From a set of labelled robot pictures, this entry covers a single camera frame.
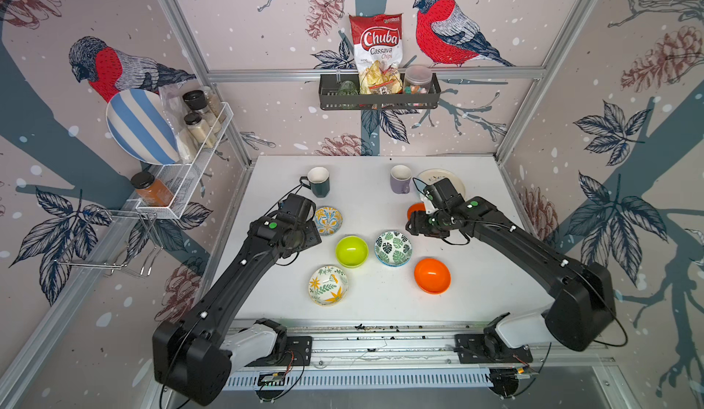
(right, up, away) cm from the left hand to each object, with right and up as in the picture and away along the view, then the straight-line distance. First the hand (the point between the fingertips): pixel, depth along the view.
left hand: (313, 232), depth 80 cm
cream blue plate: (+45, +17, +34) cm, 59 cm away
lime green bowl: (+11, -9, +10) cm, 18 cm away
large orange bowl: (+37, -15, +5) cm, 40 cm away
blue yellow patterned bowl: (+2, 0, +21) cm, 21 cm away
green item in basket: (+10, +47, +13) cm, 50 cm away
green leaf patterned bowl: (+25, -8, +11) cm, 29 cm away
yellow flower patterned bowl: (+4, -18, +5) cm, 19 cm away
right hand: (+30, +2, +3) cm, 31 cm away
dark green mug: (-2, +15, +22) cm, 27 cm away
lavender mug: (+31, +17, +30) cm, 46 cm away
